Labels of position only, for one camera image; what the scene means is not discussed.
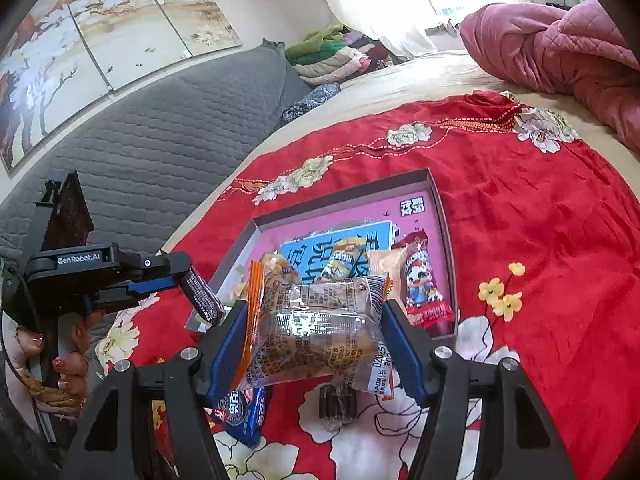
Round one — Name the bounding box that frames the pink quilt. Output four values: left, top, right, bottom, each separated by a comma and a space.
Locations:
459, 0, 640, 153

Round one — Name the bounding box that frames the pile of folded clothes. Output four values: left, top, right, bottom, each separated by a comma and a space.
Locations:
285, 25, 401, 86

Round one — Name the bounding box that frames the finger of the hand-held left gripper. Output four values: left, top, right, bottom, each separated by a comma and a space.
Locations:
144, 252, 194, 282
90, 276, 182, 307

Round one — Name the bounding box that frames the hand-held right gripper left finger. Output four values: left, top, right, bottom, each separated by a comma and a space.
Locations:
60, 300, 251, 480

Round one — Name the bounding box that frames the clear orange-edged pastry packet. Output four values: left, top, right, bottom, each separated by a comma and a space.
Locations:
235, 260, 396, 401

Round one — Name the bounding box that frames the red penguin print snack packet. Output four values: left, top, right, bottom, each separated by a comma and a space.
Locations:
392, 230, 456, 328

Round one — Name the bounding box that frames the yellow and blue snack packet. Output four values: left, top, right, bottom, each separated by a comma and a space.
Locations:
320, 239, 372, 282

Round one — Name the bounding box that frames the floral wall painting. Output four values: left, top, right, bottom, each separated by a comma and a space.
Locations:
0, 0, 243, 176

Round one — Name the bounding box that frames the beige bed sheet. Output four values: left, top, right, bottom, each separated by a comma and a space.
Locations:
162, 50, 640, 256

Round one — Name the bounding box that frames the blue patterned pillow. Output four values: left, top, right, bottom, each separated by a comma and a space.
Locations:
280, 83, 343, 128

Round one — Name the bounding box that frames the small dark chocolate packet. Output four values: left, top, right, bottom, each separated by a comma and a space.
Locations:
318, 382, 358, 422

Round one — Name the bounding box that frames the red floral cloth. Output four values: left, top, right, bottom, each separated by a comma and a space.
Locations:
97, 90, 640, 480

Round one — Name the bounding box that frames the dark wooden bedpost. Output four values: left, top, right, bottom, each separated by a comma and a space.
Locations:
42, 170, 95, 251

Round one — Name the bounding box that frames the person's left hand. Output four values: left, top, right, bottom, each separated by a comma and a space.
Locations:
14, 309, 105, 407

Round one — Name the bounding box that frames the dark brown snack bar packet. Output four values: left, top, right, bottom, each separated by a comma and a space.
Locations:
179, 267, 226, 326

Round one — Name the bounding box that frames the grey quilted headboard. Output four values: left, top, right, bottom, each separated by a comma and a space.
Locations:
0, 40, 313, 271

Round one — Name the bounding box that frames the grey cardboard box with pink print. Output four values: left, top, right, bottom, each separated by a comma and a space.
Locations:
185, 167, 458, 341

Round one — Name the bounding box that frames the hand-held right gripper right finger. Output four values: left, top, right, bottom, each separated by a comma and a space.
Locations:
382, 300, 576, 480

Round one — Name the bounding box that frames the white curtain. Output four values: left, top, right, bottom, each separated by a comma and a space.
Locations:
305, 0, 441, 58

